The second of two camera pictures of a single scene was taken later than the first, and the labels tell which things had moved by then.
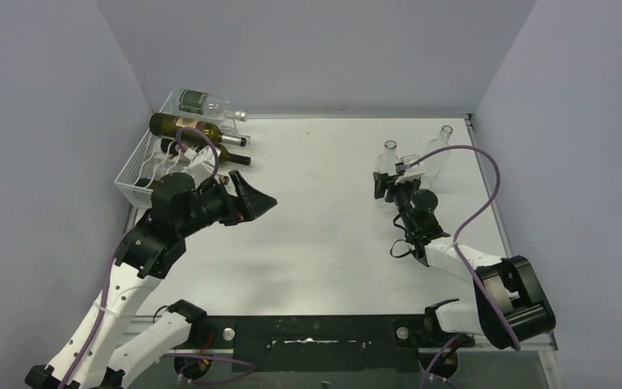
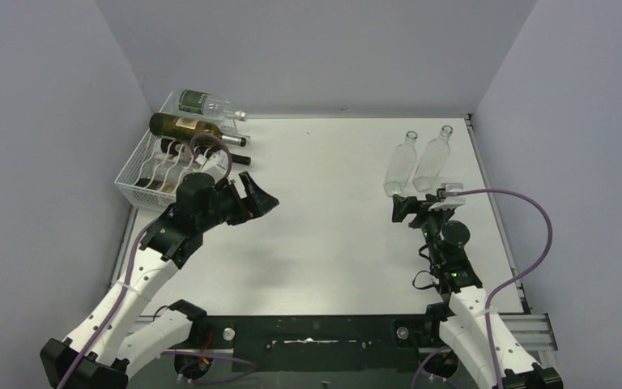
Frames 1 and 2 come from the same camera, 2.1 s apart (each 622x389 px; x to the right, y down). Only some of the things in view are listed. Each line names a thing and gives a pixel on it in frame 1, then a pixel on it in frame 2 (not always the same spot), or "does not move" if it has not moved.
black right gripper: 388,187 -> 415,210
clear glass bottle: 386,160 -> 401,164
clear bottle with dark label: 205,106 does not move
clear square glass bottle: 435,164 does not move
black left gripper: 239,198 does not move
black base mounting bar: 376,343 does not move
